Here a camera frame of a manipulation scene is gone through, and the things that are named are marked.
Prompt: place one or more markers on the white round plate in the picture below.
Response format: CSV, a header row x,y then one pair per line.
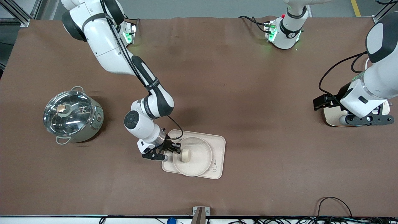
x,y
200,157

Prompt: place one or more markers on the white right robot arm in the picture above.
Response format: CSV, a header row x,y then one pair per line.
x,y
108,46

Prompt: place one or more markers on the aluminium frame profile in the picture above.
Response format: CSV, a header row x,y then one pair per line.
x,y
23,17

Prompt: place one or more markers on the cream two-slot toaster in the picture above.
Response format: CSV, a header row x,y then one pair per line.
x,y
332,117

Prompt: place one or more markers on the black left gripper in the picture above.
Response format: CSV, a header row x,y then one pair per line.
x,y
341,92

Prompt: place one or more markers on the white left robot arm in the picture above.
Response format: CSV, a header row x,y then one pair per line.
x,y
379,77

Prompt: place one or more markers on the blue round object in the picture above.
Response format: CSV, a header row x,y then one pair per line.
x,y
171,221

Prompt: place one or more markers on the white steamed bun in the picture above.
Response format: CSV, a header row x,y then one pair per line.
x,y
186,155

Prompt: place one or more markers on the grey metal camera bracket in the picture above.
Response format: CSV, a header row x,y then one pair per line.
x,y
200,214

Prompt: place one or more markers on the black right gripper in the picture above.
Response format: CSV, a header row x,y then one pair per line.
x,y
168,144

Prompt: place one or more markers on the steel pot with glass lid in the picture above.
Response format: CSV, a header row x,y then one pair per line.
x,y
91,124

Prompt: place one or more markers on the cream rectangular tray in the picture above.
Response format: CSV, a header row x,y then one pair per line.
x,y
217,149

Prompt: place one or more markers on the glass pot lid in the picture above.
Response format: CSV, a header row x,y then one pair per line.
x,y
68,112

